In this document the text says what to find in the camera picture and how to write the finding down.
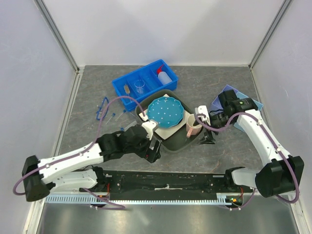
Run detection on white square plate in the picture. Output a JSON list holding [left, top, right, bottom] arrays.
[[138, 93, 193, 141]]

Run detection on white wash bottle red cap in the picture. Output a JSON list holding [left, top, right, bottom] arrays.
[[156, 65, 172, 85]]

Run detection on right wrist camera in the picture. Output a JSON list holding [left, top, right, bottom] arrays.
[[195, 105, 211, 126]]

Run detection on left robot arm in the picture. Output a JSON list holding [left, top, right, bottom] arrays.
[[22, 120, 160, 202]]

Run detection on clear acrylic tube rack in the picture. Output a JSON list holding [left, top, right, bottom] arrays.
[[125, 121, 138, 130]]

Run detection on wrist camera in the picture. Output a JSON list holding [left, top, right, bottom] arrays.
[[195, 105, 211, 126], [141, 120, 158, 140]]

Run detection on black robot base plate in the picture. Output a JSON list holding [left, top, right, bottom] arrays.
[[89, 167, 252, 200]]

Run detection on right aluminium frame post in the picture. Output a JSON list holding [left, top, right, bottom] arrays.
[[248, 0, 293, 70]]

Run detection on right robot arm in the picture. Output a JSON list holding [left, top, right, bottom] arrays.
[[195, 90, 304, 203]]

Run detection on aluminium frame post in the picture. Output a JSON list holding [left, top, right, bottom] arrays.
[[248, 0, 293, 70], [34, 0, 79, 73]]

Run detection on teal polka dot plate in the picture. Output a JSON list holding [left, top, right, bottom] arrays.
[[146, 97, 184, 128]]

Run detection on blue divided storage bin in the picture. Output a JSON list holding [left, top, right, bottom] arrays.
[[112, 59, 178, 102]]

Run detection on pink ceramic mug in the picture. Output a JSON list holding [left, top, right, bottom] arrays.
[[186, 114, 202, 138]]

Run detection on left aluminium frame post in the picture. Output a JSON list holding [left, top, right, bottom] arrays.
[[34, 0, 79, 73]]

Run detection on blue safety glasses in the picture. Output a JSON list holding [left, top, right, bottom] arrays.
[[96, 97, 109, 121]]

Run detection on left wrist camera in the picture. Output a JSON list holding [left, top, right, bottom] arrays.
[[141, 120, 158, 140]]

